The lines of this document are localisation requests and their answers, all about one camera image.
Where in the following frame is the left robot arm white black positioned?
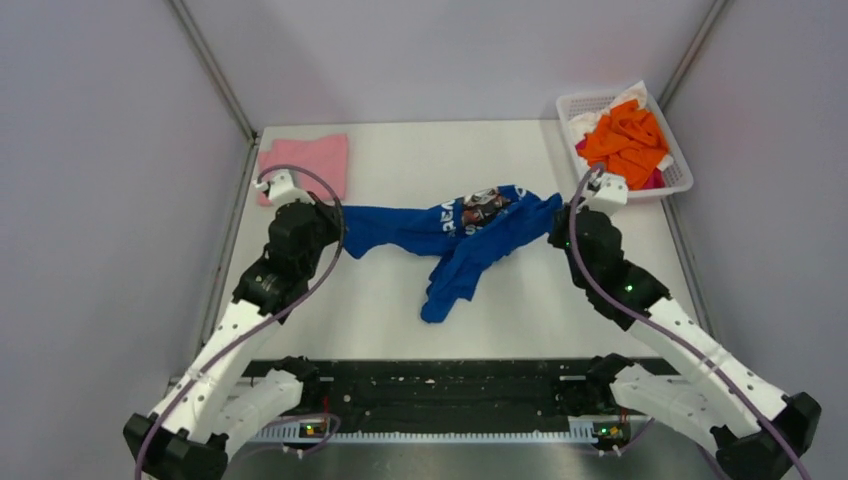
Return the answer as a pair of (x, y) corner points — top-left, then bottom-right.
(123, 200), (346, 479)

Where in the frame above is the folded pink t-shirt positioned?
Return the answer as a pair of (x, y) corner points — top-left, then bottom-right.
(257, 134), (349, 207)

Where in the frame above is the left metal corner post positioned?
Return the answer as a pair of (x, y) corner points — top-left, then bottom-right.
(164, 0), (257, 144)

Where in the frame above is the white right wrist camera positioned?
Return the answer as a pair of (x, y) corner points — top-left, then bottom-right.
(577, 171), (629, 217)

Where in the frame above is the aluminium frame rail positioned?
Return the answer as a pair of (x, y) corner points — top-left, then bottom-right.
(160, 374), (763, 445)

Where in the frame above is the white t-shirt in basket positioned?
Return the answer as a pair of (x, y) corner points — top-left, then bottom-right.
(567, 81), (674, 178)

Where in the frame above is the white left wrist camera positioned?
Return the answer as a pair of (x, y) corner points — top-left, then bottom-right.
(254, 169), (314, 207)

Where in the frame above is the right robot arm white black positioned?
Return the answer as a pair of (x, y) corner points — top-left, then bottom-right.
(548, 206), (822, 479)

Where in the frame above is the metal corner post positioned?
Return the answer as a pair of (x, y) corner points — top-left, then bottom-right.
(164, 0), (257, 144)
(657, 0), (734, 109)

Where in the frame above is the white plastic laundry basket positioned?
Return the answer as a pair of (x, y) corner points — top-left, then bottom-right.
(555, 81), (694, 201)

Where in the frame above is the blue panda print t-shirt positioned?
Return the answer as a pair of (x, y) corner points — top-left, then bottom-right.
(343, 185), (564, 324)

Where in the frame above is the right metal corner post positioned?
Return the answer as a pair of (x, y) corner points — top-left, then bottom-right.
(657, 0), (734, 109)

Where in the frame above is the orange t-shirt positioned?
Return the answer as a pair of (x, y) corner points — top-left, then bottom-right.
(576, 99), (670, 191)

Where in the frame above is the magenta garment in basket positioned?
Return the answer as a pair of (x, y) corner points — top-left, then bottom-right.
(577, 138), (669, 191)

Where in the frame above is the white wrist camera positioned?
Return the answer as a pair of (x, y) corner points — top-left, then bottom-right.
(254, 169), (314, 207)
(577, 171), (629, 217)

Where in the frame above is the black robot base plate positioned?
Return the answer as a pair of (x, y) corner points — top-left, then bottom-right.
(198, 356), (723, 435)

